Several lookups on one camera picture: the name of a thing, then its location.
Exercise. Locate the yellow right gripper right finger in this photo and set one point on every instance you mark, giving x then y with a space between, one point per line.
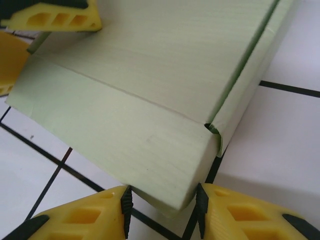
250 217

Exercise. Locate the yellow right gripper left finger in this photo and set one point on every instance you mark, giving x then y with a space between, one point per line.
82 220

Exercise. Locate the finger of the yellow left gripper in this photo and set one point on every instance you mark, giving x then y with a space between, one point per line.
62 20
11 62

